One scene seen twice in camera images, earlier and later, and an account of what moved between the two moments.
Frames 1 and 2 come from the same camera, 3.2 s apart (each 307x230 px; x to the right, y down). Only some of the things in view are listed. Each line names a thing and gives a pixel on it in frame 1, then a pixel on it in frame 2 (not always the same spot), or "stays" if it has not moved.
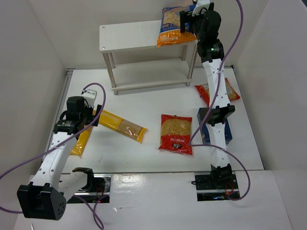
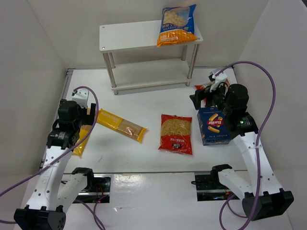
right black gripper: [186, 21] → [199, 96]
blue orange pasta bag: [170, 32] stays
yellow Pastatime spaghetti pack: [122, 126] stays
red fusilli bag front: [176, 134] stays
